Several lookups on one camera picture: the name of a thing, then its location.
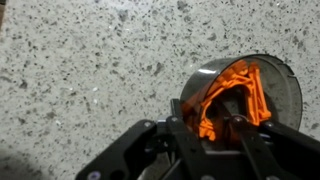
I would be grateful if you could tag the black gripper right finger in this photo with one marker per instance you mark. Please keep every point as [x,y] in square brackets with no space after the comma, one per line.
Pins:
[225,116]

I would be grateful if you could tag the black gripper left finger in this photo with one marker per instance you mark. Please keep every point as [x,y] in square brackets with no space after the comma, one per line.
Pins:
[176,108]

